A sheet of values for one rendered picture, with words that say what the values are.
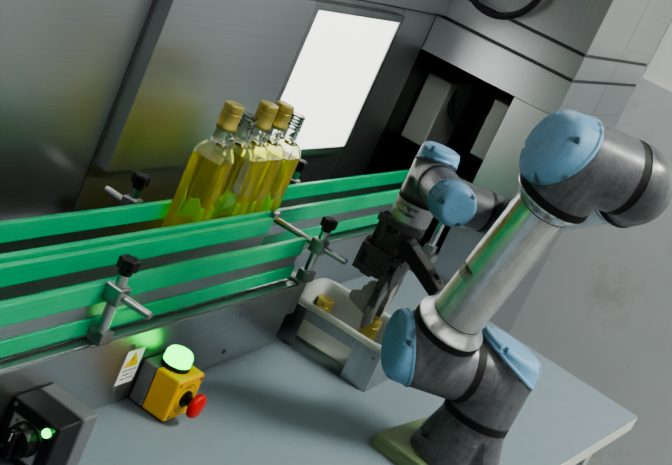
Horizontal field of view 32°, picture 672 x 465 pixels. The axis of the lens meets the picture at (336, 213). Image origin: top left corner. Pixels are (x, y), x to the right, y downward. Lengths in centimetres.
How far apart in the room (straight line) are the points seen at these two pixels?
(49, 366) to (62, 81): 46
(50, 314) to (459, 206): 77
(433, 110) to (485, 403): 126
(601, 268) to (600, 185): 274
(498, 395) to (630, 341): 251
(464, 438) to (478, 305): 26
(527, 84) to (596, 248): 166
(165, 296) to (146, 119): 35
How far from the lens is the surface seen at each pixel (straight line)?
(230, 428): 185
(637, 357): 442
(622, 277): 440
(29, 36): 172
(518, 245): 175
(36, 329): 154
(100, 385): 172
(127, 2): 186
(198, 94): 208
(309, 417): 199
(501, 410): 195
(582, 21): 281
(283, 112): 208
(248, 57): 216
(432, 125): 305
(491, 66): 287
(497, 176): 287
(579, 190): 169
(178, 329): 181
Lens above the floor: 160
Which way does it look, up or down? 16 degrees down
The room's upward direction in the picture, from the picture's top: 24 degrees clockwise
